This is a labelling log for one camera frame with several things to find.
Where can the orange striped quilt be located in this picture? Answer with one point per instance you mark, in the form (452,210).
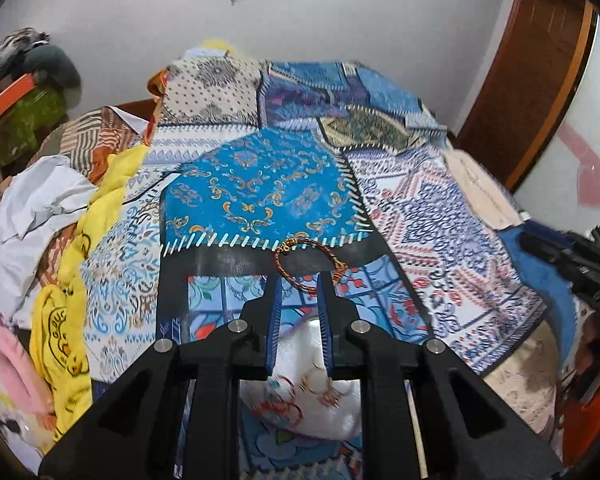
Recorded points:
(95,135)

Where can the heart-shaped metal tin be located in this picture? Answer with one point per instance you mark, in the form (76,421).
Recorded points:
(300,345)

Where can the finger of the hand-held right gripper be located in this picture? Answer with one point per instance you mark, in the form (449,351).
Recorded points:
(550,255)
(547,231)

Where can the brown wooden door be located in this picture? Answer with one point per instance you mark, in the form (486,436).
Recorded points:
(525,70)

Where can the cartoon print sheet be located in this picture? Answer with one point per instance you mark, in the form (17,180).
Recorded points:
(0,425)

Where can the pink plush toy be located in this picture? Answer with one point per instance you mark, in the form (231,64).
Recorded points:
(15,360)

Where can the white cloth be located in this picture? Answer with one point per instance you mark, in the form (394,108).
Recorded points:
(30,210)

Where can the white door with pink hearts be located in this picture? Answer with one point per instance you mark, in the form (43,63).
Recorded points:
(590,125)

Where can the yellow object behind bed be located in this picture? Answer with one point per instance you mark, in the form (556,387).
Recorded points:
(217,46)

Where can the orange box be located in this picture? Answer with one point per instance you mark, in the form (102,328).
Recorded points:
(10,95)

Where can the yellow printed cloth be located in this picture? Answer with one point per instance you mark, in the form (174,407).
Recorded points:
(62,330)

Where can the pile of clothes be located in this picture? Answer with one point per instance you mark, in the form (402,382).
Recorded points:
(15,45)

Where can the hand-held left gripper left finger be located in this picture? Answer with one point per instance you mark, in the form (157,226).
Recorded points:
(275,320)

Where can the patchwork patterned blanket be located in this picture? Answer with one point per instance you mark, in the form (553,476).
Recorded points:
(260,185)

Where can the grey plush pillow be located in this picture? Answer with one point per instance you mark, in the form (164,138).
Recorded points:
(60,67)

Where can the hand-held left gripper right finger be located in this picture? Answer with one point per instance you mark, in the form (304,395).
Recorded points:
(325,320)

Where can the green patterned bag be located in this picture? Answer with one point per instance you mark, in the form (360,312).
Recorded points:
(30,115)

